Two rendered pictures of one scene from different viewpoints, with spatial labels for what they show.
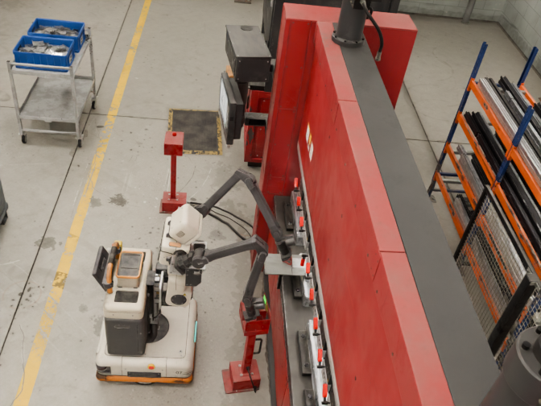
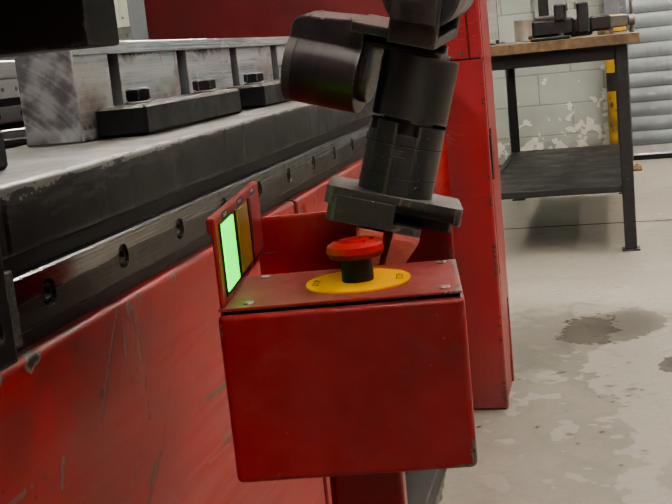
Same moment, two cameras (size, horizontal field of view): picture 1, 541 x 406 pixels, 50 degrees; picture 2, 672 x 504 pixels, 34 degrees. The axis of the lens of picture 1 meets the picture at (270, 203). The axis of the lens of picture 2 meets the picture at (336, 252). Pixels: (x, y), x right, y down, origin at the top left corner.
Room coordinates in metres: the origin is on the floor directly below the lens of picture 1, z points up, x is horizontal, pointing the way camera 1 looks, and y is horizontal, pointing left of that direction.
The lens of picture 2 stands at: (3.17, 0.29, 0.93)
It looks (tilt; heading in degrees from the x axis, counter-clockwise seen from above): 10 degrees down; 203
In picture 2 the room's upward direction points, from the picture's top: 6 degrees counter-clockwise
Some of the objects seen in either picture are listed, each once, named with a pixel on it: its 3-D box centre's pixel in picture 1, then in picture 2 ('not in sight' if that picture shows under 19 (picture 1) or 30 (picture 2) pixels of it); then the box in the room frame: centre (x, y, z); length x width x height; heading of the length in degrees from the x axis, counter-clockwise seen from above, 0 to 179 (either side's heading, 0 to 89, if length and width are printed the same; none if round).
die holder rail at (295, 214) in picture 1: (297, 217); not in sight; (3.26, -0.21, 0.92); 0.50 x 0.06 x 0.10; 9
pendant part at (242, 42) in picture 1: (242, 92); not in sight; (3.88, 0.33, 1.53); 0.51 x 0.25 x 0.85; 17
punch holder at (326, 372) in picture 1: (333, 371); not in sight; (1.75, -0.44, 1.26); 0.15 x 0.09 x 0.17; 9
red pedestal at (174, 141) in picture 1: (173, 172); not in sight; (4.20, 0.92, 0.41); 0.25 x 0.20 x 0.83; 99
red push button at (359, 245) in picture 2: not in sight; (356, 264); (2.49, 0.01, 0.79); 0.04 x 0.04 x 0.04
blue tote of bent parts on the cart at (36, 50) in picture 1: (45, 53); not in sight; (5.10, 2.40, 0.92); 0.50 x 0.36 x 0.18; 98
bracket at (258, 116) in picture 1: (260, 130); not in sight; (3.96, 0.17, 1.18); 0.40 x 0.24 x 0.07; 9
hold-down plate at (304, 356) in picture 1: (303, 352); (176, 110); (2.11, -0.33, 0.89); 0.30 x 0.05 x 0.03; 9
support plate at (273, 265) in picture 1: (283, 264); not in sight; (2.69, -0.15, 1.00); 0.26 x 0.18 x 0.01; 99
